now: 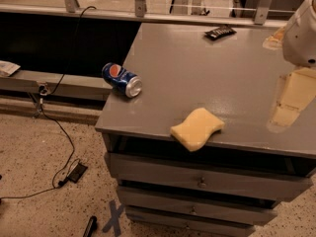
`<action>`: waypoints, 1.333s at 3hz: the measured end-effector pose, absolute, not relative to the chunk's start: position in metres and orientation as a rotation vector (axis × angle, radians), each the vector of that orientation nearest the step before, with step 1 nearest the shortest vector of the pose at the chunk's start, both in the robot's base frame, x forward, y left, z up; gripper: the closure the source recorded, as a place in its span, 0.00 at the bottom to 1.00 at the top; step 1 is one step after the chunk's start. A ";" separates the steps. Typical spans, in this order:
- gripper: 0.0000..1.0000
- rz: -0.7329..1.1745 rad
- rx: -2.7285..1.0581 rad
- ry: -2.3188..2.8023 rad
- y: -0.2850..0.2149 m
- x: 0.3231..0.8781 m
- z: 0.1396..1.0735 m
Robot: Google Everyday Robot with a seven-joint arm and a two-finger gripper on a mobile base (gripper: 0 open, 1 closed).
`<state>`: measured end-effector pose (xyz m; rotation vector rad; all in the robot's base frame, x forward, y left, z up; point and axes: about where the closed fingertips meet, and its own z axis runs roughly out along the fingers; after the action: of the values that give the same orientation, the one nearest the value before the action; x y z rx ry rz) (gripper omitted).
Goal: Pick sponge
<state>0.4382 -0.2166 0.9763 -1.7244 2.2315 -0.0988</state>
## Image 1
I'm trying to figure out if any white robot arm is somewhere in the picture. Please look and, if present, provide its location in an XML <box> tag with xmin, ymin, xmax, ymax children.
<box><xmin>282</xmin><ymin>0</ymin><xmax>316</xmax><ymax>67</ymax></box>

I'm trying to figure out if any yellow sponge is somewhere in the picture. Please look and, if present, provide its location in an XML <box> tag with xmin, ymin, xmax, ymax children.
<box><xmin>170</xmin><ymin>108</ymin><xmax>225</xmax><ymax>152</ymax></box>

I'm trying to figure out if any blue Pepsi can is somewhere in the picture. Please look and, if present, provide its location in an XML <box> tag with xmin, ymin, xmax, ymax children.
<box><xmin>102</xmin><ymin>62</ymin><xmax>142</xmax><ymax>98</ymax></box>

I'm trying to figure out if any top grey drawer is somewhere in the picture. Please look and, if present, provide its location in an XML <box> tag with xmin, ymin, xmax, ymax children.
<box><xmin>105</xmin><ymin>153</ymin><xmax>313</xmax><ymax>201</ymax></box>

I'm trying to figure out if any grey drawer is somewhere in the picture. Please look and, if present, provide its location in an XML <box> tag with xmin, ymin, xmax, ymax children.
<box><xmin>105</xmin><ymin>153</ymin><xmax>313</xmax><ymax>201</ymax></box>
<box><xmin>117</xmin><ymin>187</ymin><xmax>277</xmax><ymax>225</ymax></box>
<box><xmin>124</xmin><ymin>204</ymin><xmax>257</xmax><ymax>237</ymax></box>

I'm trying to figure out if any middle grey drawer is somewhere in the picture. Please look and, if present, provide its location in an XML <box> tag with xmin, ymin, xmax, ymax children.
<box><xmin>117</xmin><ymin>187</ymin><xmax>277</xmax><ymax>225</ymax></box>

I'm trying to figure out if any black snack packet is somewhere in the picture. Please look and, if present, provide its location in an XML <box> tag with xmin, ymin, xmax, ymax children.
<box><xmin>205</xmin><ymin>26</ymin><xmax>236</xmax><ymax>40</ymax></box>

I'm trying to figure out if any black power adapter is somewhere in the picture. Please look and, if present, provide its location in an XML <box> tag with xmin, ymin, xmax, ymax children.
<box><xmin>67</xmin><ymin>163</ymin><xmax>88</xmax><ymax>183</ymax></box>

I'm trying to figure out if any grey drawer cabinet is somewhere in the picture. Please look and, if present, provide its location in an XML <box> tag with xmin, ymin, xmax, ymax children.
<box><xmin>97</xmin><ymin>24</ymin><xmax>316</xmax><ymax>237</ymax></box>

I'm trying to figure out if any bottom grey drawer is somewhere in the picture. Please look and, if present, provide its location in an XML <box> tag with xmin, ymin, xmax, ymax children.
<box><xmin>124</xmin><ymin>204</ymin><xmax>257</xmax><ymax>237</ymax></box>

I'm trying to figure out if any black cable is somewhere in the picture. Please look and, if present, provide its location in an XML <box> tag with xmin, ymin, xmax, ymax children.
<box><xmin>0</xmin><ymin>5</ymin><xmax>98</xmax><ymax>200</ymax></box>

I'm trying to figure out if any metal railing frame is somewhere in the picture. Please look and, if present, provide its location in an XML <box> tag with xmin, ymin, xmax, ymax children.
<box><xmin>0</xmin><ymin>0</ymin><xmax>286</xmax><ymax>29</ymax></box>

